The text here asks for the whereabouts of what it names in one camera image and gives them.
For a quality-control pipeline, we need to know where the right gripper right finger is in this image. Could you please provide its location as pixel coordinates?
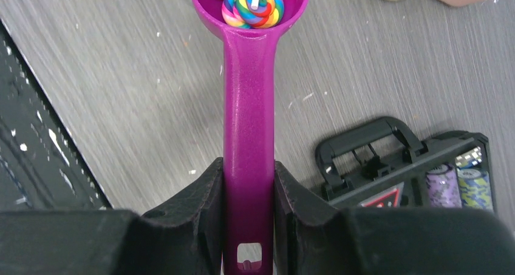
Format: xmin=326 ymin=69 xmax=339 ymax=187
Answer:
xmin=274 ymin=162 xmax=514 ymax=274

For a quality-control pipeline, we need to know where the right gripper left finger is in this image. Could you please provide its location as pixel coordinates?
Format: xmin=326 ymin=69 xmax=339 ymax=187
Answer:
xmin=1 ymin=158 xmax=223 ymax=274

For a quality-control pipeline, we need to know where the magenta plastic scoop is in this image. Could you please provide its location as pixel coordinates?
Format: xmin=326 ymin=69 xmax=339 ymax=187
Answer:
xmin=192 ymin=0 xmax=309 ymax=274

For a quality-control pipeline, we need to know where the black poker chip case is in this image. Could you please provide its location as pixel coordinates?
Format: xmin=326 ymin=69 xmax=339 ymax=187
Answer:
xmin=315 ymin=117 xmax=496 ymax=212

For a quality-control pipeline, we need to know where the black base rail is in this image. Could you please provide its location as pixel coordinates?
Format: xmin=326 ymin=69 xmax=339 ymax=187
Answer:
xmin=1 ymin=25 xmax=111 ymax=211

